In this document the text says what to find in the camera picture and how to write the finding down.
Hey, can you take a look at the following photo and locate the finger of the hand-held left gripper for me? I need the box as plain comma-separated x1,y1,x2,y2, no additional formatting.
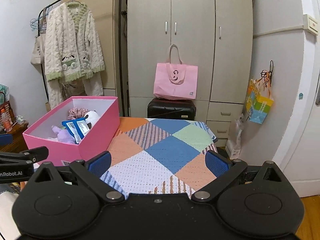
0,146,50,167
0,134,13,146

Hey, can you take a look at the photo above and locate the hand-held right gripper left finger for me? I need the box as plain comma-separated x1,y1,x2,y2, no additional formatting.
32,151,125,204

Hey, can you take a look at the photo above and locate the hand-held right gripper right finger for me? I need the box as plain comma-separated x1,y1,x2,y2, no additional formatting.
191,150,288,203

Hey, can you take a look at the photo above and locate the pink cardboard box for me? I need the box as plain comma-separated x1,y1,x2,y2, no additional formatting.
22,96,120,167

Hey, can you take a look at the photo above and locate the blue packet with white label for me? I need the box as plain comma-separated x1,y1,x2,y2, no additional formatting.
75,119,91,144
62,120,78,132

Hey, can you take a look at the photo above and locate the purple cloud plush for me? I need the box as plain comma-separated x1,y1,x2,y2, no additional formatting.
51,125,77,144

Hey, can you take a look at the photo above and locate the white panda plush toy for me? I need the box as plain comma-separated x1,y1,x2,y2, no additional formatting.
82,110,102,129

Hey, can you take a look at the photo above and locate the pink floral cloth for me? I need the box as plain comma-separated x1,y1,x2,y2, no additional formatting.
67,107,87,120

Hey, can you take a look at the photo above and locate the wooden side table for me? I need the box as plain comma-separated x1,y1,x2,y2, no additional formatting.
0,127,29,153

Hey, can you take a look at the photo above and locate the orange drink bottle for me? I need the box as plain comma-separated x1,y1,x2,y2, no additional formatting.
0,109,12,132

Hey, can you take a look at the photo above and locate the white cloth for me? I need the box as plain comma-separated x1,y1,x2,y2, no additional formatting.
0,185,22,230

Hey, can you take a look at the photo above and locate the patchwork blanket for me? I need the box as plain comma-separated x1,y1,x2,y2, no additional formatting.
32,117,218,198

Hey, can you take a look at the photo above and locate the colourful gift bag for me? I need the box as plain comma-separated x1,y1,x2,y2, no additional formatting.
244,79,275,125

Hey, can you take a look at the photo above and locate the black suitcase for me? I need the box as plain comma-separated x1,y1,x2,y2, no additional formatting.
147,98,197,120

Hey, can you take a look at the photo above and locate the white door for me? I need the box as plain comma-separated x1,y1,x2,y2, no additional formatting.
274,0,320,198

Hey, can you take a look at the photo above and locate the pink tote bag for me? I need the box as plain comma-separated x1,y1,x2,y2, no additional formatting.
153,44,199,100

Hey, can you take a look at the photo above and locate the canvas tote bag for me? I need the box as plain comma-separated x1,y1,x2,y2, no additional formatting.
31,34,47,67

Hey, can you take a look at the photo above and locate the cream fleece robe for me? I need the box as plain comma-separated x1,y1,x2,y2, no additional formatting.
44,1,105,110

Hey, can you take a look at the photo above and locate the tan wooden panel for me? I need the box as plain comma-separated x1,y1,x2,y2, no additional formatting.
61,0,123,97

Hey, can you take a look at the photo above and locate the black clothes rack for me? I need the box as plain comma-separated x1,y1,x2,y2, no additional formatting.
37,0,128,118

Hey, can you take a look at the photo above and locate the beige wardrobe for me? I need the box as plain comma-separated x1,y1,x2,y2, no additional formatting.
125,0,254,147

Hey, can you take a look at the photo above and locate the blue wire hanger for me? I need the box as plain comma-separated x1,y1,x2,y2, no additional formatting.
30,17,48,33

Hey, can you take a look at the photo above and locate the beige wall switch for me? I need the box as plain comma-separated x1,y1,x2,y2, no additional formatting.
303,14,320,36

